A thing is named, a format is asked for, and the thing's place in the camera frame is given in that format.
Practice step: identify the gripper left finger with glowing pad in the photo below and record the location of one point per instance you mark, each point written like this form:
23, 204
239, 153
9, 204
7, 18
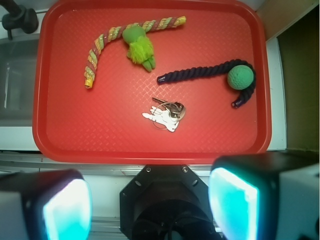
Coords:
48, 205

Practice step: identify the grey plastic bin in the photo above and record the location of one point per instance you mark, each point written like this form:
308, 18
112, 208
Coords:
18, 60

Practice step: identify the black octagonal mount base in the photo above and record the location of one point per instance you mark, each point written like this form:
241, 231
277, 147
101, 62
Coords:
166, 202

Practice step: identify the red plastic tray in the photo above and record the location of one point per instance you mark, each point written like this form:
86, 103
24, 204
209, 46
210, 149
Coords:
105, 125

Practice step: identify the dark navy rope toy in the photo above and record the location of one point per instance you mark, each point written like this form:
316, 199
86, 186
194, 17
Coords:
212, 71

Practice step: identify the white skeleton hand keychain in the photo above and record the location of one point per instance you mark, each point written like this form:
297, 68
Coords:
162, 117

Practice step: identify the green rubber ball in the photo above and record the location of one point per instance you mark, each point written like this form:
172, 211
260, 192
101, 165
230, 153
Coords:
240, 77

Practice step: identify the black clamp knob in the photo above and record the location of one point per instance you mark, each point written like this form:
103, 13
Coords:
18, 17

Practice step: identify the silver key bunch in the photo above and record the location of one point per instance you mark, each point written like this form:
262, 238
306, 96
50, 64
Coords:
176, 109

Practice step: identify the green fuzzy animal toy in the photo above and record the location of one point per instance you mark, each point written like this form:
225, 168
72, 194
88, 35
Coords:
140, 47

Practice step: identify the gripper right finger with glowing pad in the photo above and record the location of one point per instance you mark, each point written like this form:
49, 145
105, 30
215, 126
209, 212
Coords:
268, 196

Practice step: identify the multicolour twisted rope toy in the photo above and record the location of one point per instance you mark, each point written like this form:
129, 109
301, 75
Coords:
115, 33

